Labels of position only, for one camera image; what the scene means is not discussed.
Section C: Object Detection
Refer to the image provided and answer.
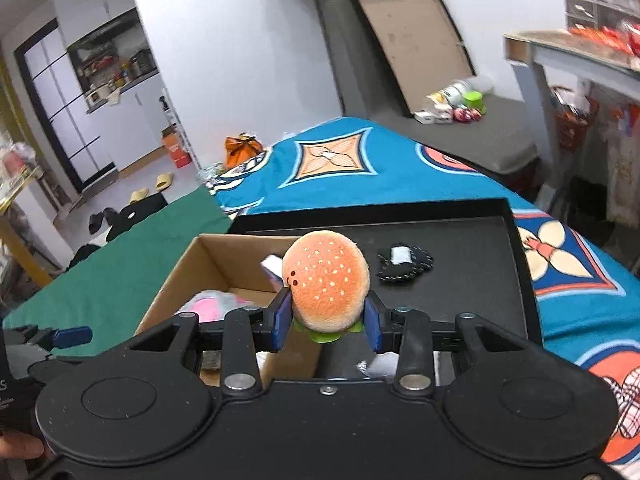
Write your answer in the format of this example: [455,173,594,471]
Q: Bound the blue patterned blanket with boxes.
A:
[207,117,639,478]

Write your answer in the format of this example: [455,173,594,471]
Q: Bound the black slippers pair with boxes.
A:
[88,207,119,234]

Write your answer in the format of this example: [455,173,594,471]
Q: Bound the open brown cardboard box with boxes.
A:
[136,234,320,385]

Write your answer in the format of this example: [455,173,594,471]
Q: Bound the large black shallow tray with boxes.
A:
[226,197,544,380]

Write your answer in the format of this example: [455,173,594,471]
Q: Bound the leaning brown framed board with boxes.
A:
[352,0,475,116]

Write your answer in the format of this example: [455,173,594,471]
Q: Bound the yellow slippers pair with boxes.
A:
[128,171,176,206]

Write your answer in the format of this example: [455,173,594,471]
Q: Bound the clear plastic bag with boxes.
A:
[356,352,399,380]

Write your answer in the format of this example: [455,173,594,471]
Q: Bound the grey pink plush toy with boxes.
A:
[176,290,257,323]

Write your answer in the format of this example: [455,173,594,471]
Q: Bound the plush hamburger toy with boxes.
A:
[282,230,370,344]

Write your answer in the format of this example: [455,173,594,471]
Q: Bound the orange gift bag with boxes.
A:
[224,133,264,170]

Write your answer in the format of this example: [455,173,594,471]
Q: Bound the black laptop on floor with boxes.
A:
[104,193,168,243]

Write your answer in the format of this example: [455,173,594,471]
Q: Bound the grey bench seat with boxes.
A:
[317,0,538,182]

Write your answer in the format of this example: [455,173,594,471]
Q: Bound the person's left hand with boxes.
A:
[0,431,44,460]

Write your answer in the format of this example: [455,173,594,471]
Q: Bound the grey desk with mat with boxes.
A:
[503,29,639,210]

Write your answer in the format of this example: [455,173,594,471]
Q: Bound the red basket under desk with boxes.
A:
[549,86,600,153]

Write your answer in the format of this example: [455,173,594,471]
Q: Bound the orange carton on floor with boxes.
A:
[163,131,192,169]

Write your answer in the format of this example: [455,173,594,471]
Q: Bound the black stitched felt toy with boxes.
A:
[376,244,434,284]

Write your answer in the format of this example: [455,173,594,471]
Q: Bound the green cloth mat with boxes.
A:
[3,188,231,356]

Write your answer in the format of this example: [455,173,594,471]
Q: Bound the small toys on bench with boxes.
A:
[413,76,494,125]

